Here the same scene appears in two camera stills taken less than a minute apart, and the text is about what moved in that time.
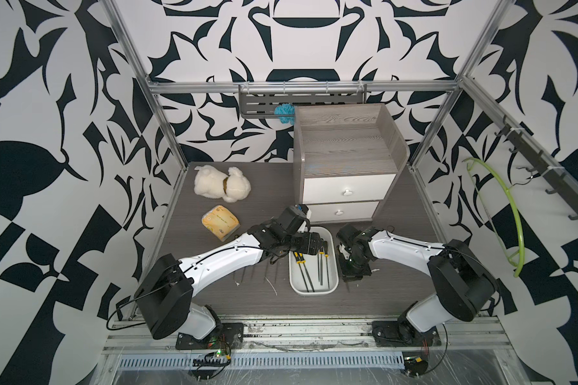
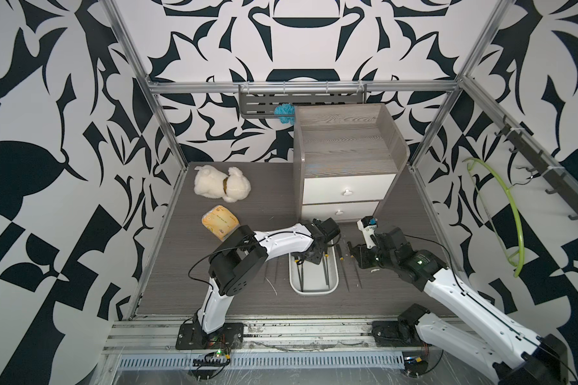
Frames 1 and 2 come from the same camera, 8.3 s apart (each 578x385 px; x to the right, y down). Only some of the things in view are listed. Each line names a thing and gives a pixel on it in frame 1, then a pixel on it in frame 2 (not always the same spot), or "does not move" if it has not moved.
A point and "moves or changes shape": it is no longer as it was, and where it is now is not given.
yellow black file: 327,256 does not move
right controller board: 415,366 does not move
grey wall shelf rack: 260,100 does not move
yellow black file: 302,261 moves or changes shape
